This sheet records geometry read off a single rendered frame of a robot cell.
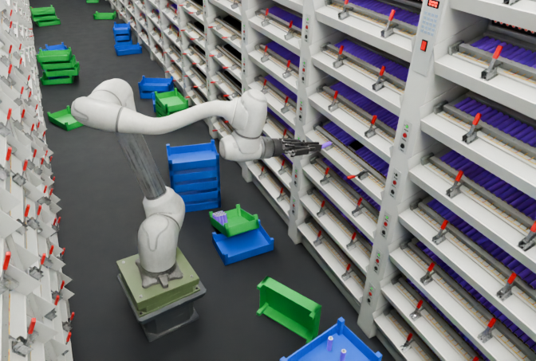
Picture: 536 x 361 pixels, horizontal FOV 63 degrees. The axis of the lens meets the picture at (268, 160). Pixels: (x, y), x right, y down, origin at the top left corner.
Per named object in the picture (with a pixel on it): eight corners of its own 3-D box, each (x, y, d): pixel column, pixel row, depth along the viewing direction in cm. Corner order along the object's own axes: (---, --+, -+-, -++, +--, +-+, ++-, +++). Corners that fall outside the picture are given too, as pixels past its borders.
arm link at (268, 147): (254, 132, 174) (268, 132, 177) (250, 152, 178) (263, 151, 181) (264, 143, 167) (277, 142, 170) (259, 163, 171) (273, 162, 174)
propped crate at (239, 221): (210, 224, 271) (208, 211, 269) (240, 215, 278) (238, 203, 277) (226, 237, 244) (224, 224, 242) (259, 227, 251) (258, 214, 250)
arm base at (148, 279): (144, 296, 185) (143, 286, 182) (134, 260, 202) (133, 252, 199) (187, 284, 192) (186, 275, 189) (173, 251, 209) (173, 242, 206)
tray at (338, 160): (383, 208, 175) (380, 192, 169) (306, 140, 221) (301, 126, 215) (423, 183, 179) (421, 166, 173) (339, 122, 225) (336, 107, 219)
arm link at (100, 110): (116, 109, 157) (128, 96, 169) (65, 97, 155) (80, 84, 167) (114, 141, 163) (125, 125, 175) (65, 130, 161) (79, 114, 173)
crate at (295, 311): (266, 304, 219) (256, 315, 214) (266, 275, 209) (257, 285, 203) (317, 335, 205) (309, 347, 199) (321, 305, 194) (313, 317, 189)
